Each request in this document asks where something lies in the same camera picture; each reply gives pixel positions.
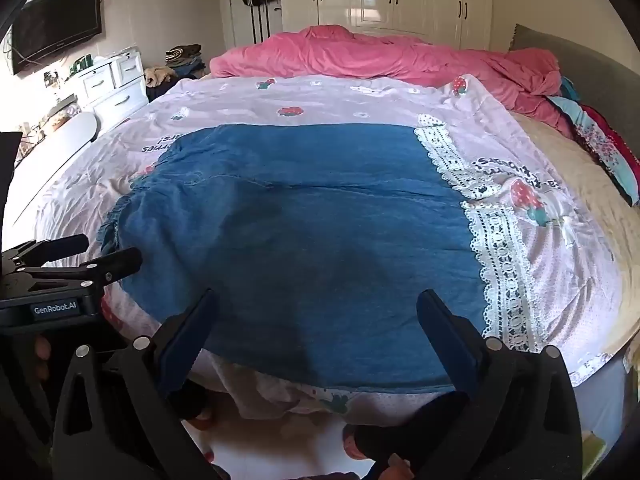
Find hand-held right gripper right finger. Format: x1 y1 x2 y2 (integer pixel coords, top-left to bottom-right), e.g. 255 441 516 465
367 289 583 480

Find teal red floral cloth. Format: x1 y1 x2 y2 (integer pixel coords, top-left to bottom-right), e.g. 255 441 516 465
547 77 640 207

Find pink duvet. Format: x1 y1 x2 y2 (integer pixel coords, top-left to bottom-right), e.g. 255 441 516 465
209 25 576 136

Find black television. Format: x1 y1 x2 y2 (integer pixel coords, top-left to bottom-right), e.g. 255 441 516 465
11 0 104 76

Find grey headboard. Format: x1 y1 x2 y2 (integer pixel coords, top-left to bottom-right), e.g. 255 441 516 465
509 23 640 161

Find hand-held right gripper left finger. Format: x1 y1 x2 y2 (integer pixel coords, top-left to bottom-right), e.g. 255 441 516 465
52 287 231 480

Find beige bed sheet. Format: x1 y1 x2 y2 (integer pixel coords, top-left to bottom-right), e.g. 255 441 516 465
510 110 640 356

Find white round table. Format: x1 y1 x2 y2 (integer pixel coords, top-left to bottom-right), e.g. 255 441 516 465
14 111 102 173

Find pink strawberry print blanket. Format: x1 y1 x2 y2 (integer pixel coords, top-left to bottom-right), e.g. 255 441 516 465
30 74 626 421

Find person's left hand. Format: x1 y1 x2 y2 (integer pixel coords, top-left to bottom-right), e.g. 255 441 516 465
34 335 52 382

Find white drawer chest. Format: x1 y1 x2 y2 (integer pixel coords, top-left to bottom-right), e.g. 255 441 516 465
70 52 149 128

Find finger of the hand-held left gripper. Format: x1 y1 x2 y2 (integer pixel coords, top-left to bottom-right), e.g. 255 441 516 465
7 233 91 267
20 247 144 288

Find pile of folded clothes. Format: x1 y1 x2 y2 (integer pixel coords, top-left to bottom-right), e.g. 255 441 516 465
145 42 208 98

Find blue pants with lace hem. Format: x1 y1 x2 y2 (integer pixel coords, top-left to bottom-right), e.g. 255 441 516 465
97 112 563 396

